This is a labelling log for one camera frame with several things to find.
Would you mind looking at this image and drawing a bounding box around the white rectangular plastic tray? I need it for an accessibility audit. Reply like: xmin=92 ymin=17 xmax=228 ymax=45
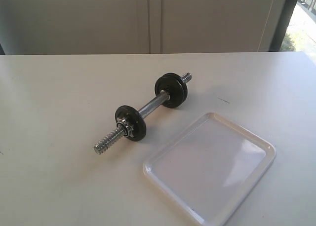
xmin=143 ymin=113 xmax=276 ymax=226

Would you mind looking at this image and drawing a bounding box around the chrome star collar nut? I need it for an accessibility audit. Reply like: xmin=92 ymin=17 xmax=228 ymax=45
xmin=117 ymin=118 xmax=134 ymax=138

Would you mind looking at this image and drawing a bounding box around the black weight plate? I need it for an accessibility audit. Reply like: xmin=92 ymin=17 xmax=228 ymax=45
xmin=155 ymin=73 xmax=174 ymax=108
xmin=169 ymin=73 xmax=192 ymax=108
xmin=115 ymin=105 xmax=147 ymax=142

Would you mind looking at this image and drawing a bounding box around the dark window frame post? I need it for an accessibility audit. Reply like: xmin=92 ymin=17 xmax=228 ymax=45
xmin=269 ymin=0 xmax=297 ymax=52

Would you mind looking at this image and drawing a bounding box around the chrome threaded dumbbell bar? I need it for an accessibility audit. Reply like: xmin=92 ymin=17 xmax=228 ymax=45
xmin=93 ymin=72 xmax=193 ymax=155

